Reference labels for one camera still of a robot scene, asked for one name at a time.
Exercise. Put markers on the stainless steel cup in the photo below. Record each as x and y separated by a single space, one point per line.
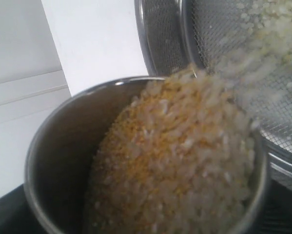
58 156

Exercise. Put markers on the white cabinet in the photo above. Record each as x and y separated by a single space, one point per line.
32 83

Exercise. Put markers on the round steel mesh sieve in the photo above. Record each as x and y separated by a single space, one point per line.
247 42

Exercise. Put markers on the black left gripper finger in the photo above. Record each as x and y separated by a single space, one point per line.
16 216

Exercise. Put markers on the yellow grain mixture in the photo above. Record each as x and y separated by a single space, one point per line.
206 145

